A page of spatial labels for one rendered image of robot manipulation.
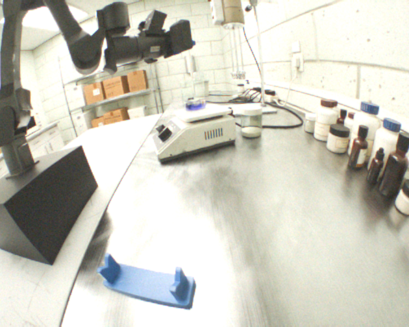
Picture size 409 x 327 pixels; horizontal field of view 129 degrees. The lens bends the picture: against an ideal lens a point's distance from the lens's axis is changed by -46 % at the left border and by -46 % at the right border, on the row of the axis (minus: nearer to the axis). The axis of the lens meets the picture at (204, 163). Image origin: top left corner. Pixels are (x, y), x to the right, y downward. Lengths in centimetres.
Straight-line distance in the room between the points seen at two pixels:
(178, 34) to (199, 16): 262
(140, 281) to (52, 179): 20
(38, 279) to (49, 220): 9
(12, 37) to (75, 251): 39
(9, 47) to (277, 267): 53
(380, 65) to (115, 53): 64
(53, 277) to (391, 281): 42
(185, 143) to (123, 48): 24
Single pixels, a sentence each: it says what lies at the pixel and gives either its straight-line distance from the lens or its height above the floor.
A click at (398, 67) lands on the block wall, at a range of 57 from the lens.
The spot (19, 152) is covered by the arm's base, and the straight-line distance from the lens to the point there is 38.
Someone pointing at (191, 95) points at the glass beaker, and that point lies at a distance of 44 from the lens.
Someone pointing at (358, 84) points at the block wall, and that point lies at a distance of 66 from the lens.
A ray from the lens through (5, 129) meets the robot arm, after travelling 37.
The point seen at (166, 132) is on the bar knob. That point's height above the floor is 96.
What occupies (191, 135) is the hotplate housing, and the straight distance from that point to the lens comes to 41.
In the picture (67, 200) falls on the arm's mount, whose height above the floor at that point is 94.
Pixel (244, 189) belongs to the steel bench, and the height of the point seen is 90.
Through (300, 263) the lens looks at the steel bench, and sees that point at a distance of 22.
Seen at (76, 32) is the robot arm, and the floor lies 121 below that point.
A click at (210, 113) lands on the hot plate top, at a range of 42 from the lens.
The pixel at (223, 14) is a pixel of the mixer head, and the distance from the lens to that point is 81.
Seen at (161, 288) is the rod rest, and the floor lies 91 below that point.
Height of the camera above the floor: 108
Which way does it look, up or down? 28 degrees down
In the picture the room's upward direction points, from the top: 7 degrees counter-clockwise
